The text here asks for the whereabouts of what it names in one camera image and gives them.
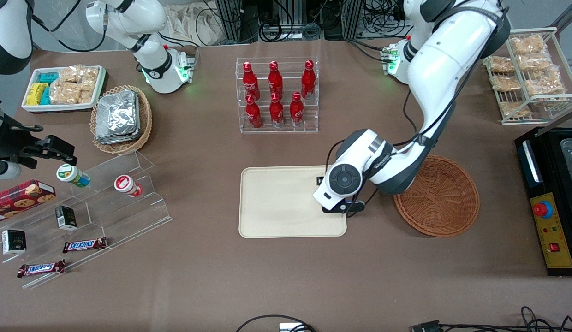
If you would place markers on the red cola bottle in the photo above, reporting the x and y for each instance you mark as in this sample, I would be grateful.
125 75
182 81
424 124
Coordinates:
250 83
277 113
296 112
254 115
275 82
308 82

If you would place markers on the white cloth bag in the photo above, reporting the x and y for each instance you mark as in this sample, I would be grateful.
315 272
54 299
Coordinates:
191 23

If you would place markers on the silver foil packs stack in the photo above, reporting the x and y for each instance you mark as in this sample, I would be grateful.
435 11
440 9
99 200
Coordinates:
117 115

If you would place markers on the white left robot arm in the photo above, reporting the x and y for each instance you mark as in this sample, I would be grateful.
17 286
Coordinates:
452 55

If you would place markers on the small black white box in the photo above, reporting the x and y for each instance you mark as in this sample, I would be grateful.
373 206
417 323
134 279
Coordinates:
14 242

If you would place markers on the clear acrylic step shelf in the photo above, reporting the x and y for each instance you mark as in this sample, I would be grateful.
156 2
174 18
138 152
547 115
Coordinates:
106 216

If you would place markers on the green lid yogurt cup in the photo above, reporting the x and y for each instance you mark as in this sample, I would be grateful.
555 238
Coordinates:
69 174

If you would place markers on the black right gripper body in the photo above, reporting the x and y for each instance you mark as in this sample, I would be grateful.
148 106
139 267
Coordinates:
19 150

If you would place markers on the red tartan cookie box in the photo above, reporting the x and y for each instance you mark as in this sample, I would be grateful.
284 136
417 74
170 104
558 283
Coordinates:
18 200

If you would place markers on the light wicker basket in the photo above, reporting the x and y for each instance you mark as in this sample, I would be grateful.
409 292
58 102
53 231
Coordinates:
145 122

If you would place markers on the clear cracker bag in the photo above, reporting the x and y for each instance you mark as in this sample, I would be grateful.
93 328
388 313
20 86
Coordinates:
69 93
80 75

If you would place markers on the clear crispy snack bag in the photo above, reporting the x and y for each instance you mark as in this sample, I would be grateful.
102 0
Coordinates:
544 84
506 83
500 65
534 62
528 44
514 109

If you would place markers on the red lid yogurt cup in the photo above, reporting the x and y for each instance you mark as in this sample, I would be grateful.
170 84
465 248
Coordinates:
124 183

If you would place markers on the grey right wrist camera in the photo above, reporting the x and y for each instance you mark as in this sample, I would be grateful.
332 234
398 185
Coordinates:
4 170

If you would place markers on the white rectangular snack tray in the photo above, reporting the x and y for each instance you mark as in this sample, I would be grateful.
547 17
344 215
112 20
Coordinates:
60 108

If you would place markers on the black countertop appliance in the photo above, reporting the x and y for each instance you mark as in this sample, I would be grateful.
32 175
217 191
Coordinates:
551 157

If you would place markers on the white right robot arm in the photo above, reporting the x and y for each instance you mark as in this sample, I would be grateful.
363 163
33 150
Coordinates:
147 18

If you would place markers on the yellow snack pack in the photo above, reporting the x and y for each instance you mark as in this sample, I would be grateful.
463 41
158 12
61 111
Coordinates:
36 94

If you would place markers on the small black green box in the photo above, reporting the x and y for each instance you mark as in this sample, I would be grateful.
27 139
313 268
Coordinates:
66 218

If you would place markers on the clear acrylic bottle rack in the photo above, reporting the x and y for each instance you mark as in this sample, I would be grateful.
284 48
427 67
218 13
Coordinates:
286 130

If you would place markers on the brown wicker basket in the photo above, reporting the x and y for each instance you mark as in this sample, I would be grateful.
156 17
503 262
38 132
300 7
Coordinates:
443 198

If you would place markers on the beige plastic tray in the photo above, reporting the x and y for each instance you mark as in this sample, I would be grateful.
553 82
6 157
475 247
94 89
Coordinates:
277 203

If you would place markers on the snickers chocolate bar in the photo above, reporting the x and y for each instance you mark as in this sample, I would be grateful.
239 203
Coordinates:
41 268
84 245

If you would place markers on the teal snack pack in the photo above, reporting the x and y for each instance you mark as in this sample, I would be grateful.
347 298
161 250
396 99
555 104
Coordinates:
46 97
48 78

